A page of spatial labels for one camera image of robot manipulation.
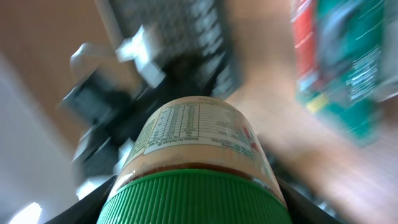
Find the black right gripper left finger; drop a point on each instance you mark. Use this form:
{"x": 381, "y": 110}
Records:
{"x": 87, "y": 210}

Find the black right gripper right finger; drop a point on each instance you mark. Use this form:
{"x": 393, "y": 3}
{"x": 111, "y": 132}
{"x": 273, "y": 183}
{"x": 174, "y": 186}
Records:
{"x": 301, "y": 209}

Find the green lid jar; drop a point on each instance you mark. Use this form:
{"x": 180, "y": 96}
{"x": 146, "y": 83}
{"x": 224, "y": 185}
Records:
{"x": 196, "y": 160}

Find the red stick packet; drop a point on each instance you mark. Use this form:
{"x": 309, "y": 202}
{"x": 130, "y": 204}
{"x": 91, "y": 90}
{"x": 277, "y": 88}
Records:
{"x": 303, "y": 24}

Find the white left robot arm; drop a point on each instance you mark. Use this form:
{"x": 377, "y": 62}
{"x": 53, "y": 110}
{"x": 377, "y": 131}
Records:
{"x": 114, "y": 120}

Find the green 3M gloves pack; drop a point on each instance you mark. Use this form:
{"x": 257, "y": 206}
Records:
{"x": 354, "y": 46}

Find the grey plastic basket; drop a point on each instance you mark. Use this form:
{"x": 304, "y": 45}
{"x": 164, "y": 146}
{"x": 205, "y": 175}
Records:
{"x": 157, "y": 46}

